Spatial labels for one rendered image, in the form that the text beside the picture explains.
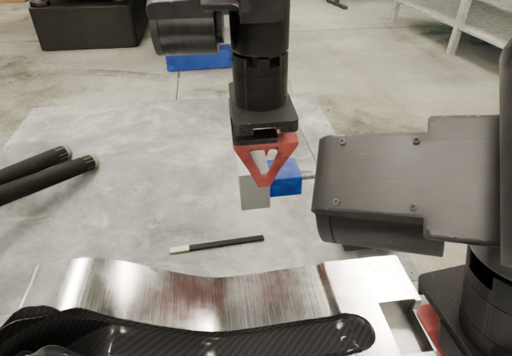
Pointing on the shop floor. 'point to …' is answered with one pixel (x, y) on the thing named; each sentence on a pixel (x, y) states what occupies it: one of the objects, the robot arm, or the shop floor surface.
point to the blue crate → (215, 61)
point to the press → (88, 9)
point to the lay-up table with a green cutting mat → (461, 14)
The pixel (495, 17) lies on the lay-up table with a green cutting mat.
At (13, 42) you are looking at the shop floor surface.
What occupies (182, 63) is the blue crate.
